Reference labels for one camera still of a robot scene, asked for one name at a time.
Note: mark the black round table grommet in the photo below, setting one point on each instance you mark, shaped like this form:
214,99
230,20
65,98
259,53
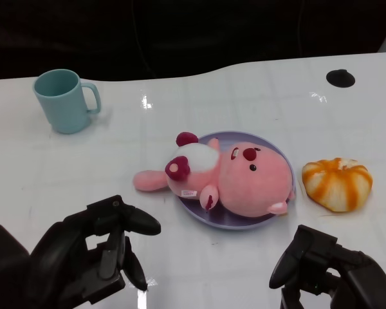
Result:
340,78

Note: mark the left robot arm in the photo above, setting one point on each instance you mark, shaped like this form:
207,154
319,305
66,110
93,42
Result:
3,257

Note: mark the teal plastic mug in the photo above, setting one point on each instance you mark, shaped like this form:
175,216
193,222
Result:
66,109

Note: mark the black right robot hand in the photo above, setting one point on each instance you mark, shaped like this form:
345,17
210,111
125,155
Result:
357,277

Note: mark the purple plastic plate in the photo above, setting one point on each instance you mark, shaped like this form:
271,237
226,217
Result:
238,222

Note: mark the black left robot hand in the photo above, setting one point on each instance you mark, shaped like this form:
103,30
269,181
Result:
61,257

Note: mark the pink plush beaver doll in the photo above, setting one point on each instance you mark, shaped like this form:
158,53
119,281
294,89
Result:
251,183

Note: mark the orange striped white bun toy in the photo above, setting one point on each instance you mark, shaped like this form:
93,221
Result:
337,186

